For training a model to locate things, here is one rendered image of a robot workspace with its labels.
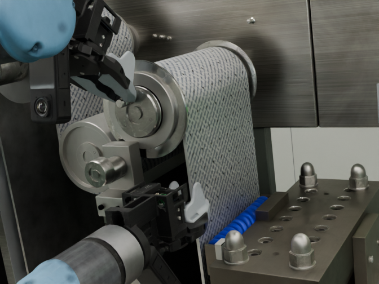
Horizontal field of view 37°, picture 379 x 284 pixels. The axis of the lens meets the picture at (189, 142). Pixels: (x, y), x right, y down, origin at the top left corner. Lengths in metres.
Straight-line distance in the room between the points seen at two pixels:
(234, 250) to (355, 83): 0.40
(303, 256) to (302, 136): 2.88
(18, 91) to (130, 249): 0.43
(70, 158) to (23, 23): 0.54
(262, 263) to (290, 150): 2.90
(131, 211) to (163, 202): 0.07
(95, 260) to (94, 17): 0.29
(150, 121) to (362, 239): 0.36
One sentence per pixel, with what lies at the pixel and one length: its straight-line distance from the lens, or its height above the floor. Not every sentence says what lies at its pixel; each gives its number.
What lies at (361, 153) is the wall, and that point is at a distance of 3.58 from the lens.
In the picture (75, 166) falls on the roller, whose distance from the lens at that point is 0.96.
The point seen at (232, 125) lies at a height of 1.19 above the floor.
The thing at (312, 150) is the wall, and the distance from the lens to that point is 3.65.
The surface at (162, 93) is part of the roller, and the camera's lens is 0.81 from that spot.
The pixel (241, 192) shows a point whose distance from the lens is 1.00.
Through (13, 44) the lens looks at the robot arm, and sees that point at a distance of 0.45.
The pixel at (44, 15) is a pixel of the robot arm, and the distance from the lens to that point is 0.46.
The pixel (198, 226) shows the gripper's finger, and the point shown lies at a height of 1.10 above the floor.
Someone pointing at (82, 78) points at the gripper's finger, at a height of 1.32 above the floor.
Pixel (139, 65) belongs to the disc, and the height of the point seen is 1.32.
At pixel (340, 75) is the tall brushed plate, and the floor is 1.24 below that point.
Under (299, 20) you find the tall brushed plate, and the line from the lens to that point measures 1.06.
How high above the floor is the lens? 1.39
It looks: 13 degrees down
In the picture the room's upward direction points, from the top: 7 degrees counter-clockwise
